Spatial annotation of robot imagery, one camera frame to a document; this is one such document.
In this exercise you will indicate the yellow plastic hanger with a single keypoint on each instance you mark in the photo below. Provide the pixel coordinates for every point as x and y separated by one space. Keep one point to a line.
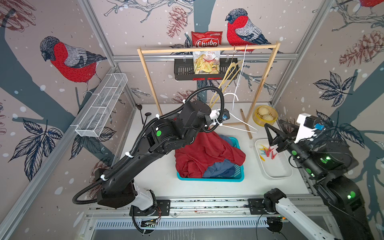
226 81

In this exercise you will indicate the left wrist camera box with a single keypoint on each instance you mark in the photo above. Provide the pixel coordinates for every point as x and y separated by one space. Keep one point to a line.
215 117

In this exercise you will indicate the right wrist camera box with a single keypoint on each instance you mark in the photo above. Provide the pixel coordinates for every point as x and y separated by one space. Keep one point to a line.
308 124

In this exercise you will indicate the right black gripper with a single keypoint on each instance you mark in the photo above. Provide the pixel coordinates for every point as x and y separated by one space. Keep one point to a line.
281 136

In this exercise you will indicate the dark red t-shirt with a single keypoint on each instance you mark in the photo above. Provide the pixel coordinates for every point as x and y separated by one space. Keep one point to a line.
207 153

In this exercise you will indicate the teal plastic basket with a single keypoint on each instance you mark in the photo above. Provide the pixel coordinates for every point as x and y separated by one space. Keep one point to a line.
238 172

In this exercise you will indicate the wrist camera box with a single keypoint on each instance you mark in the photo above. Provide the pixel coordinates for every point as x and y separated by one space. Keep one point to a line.
308 124
215 117

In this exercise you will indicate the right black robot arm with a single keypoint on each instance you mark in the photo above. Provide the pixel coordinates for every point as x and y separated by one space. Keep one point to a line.
326 164

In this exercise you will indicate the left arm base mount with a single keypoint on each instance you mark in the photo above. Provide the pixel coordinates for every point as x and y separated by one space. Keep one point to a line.
161 208

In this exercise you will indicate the black spoon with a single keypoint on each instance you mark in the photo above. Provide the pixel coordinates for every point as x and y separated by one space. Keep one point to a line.
145 124

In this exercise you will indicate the white wire shelf basket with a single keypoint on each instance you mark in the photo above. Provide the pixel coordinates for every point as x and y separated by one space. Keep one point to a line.
100 110

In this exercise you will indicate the yellow chips bag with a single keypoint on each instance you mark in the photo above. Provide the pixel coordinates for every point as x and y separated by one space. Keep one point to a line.
206 62

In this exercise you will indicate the black ladle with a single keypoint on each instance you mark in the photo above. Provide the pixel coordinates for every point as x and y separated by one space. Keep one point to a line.
140 107

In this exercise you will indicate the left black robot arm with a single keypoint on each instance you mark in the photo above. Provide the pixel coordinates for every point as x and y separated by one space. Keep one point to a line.
114 187

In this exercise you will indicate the white wire hanger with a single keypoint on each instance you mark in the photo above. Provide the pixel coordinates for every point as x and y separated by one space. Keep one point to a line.
249 129
239 78

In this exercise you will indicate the black wall basket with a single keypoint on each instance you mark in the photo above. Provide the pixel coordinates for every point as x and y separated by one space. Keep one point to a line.
184 70

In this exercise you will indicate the slate blue t-shirt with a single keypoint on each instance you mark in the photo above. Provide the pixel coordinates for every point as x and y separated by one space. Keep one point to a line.
225 156

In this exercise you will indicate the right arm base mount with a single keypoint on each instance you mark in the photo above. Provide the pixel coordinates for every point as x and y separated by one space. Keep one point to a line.
257 207

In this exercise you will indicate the white plastic tray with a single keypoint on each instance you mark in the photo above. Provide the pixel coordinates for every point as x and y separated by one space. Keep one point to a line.
276 169

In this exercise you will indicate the red Chuba snack bag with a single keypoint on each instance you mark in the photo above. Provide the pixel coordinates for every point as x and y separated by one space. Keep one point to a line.
207 39

